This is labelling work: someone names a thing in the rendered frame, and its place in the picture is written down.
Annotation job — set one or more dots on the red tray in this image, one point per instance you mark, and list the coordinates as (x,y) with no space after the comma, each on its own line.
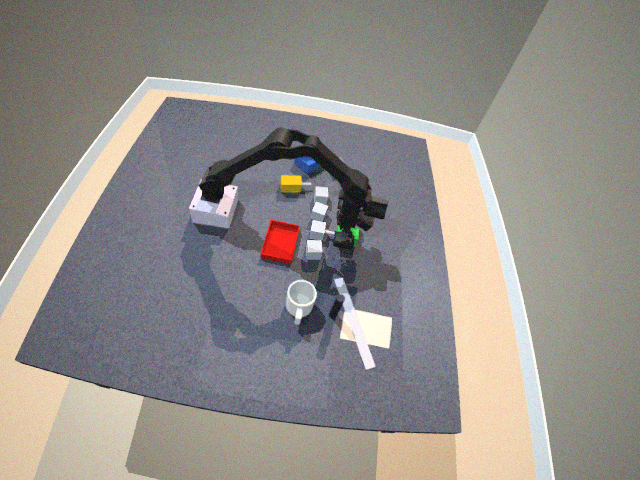
(280,242)

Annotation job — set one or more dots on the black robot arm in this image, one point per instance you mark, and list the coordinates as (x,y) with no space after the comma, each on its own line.
(355,192)

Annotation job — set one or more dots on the white flat bar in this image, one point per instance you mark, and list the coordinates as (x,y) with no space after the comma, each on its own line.
(355,325)

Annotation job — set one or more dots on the blue tray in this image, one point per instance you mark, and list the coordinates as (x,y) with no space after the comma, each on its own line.
(307,164)

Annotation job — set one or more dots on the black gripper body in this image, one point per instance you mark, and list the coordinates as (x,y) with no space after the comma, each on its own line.
(344,239)

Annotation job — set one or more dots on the yellow block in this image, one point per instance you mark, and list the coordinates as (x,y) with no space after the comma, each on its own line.
(291,184)

